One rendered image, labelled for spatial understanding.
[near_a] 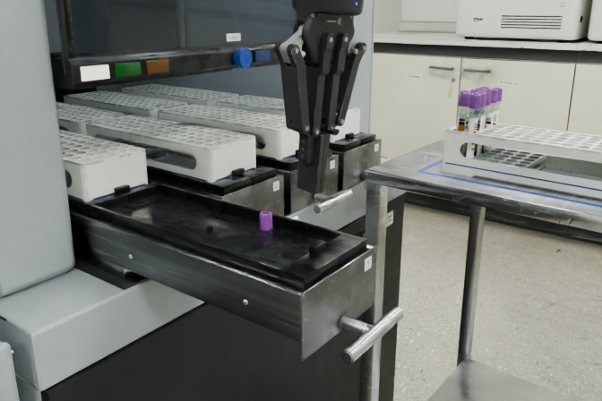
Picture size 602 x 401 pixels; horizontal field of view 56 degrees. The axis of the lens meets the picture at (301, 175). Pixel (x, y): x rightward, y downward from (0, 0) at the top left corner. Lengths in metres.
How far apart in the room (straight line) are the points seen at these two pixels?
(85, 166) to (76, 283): 0.14
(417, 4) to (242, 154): 2.95
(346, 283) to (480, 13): 2.41
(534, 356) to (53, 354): 1.59
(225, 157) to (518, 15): 2.19
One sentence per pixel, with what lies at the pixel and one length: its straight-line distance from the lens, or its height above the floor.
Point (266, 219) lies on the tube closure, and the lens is 0.66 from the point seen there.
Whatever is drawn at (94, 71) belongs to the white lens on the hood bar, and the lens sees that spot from 0.70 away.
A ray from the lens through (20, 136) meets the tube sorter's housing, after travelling 0.70.
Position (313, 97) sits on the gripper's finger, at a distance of 0.62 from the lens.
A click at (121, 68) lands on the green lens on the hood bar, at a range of 0.72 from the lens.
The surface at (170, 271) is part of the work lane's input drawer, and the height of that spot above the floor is 0.78.
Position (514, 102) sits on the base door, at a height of 0.62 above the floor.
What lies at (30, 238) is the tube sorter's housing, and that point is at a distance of 0.73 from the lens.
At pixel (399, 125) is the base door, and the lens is 3.11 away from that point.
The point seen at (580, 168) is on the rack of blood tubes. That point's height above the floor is 0.83.
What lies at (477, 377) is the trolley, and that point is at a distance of 1.37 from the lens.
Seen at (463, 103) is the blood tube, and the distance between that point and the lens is 0.84.
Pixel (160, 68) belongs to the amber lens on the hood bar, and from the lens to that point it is 0.76.
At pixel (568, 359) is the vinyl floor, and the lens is 2.04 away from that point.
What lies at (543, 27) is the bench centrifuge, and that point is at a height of 0.96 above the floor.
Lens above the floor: 1.05
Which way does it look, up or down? 16 degrees down
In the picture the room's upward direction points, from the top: straight up
